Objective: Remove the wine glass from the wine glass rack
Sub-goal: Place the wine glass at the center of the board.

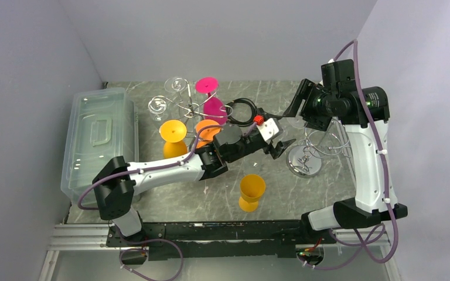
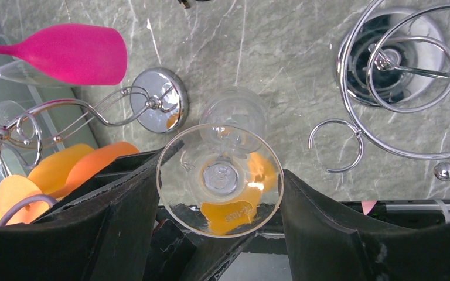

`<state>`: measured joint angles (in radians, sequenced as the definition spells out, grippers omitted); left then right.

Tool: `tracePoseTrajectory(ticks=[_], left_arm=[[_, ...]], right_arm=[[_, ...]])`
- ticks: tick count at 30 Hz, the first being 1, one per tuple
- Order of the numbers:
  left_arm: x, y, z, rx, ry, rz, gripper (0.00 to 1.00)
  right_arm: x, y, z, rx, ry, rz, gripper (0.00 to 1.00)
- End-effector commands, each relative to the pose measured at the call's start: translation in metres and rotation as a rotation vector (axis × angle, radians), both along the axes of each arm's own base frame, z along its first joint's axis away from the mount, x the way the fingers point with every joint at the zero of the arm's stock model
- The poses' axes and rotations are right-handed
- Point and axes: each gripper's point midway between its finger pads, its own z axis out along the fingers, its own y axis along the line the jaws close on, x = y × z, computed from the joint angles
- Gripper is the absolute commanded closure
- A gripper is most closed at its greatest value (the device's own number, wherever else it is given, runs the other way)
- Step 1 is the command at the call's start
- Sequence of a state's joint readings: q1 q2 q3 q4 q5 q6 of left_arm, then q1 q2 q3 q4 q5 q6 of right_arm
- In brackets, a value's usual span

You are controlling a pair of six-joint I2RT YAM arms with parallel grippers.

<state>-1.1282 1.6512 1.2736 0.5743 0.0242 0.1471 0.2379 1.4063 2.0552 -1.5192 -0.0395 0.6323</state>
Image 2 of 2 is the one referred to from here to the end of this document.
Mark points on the yellow wine glass left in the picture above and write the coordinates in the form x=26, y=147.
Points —
x=48, y=176

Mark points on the clear plastic storage box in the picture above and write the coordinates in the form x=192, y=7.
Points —
x=17, y=98

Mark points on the chrome wine glass rack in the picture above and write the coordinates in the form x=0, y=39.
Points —
x=158, y=99

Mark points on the orange wine glass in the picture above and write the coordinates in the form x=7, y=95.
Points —
x=30, y=208

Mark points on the pink wine glass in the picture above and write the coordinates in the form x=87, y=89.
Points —
x=75, y=53

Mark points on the yellow-orange wine glass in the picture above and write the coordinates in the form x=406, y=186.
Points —
x=227, y=216

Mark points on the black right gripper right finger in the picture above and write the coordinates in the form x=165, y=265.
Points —
x=327, y=240

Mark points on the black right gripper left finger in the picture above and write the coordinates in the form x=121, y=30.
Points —
x=101, y=231

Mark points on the clear wine glass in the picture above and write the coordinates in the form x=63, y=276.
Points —
x=207, y=163

